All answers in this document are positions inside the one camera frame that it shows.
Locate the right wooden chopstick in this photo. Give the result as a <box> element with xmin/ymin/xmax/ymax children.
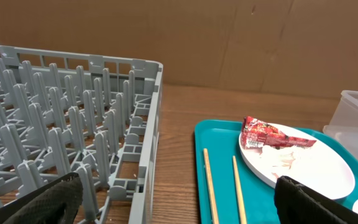
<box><xmin>232</xmin><ymin>156</ymin><xmax>247</xmax><ymax>224</ymax></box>

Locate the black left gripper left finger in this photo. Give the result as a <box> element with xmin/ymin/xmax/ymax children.
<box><xmin>0</xmin><ymin>172</ymin><xmax>83</xmax><ymax>224</ymax></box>

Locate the large white plate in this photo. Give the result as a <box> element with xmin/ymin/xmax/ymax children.
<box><xmin>238</xmin><ymin>124</ymin><xmax>356</xmax><ymax>200</ymax></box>

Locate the grey plastic dish rack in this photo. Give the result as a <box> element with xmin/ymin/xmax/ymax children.
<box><xmin>0</xmin><ymin>45</ymin><xmax>163</xmax><ymax>223</ymax></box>

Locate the red snack wrapper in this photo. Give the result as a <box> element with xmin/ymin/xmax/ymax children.
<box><xmin>240</xmin><ymin>116</ymin><xmax>316</xmax><ymax>148</ymax></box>

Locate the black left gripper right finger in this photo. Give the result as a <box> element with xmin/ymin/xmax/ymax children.
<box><xmin>274</xmin><ymin>176</ymin><xmax>358</xmax><ymax>224</ymax></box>

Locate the wooden chopstick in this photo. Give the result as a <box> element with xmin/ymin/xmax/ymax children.
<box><xmin>203</xmin><ymin>148</ymin><xmax>219</xmax><ymax>224</ymax></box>
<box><xmin>232</xmin><ymin>156</ymin><xmax>247</xmax><ymax>224</ymax></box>

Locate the left wooden chopstick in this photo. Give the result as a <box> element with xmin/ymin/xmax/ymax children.
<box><xmin>203</xmin><ymin>148</ymin><xmax>219</xmax><ymax>224</ymax></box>

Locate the teal plastic tray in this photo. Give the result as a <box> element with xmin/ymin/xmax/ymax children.
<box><xmin>194</xmin><ymin>119</ymin><xmax>358</xmax><ymax>224</ymax></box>

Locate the white tissue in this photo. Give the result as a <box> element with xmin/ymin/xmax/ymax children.
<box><xmin>259</xmin><ymin>146</ymin><xmax>305</xmax><ymax>179</ymax></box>

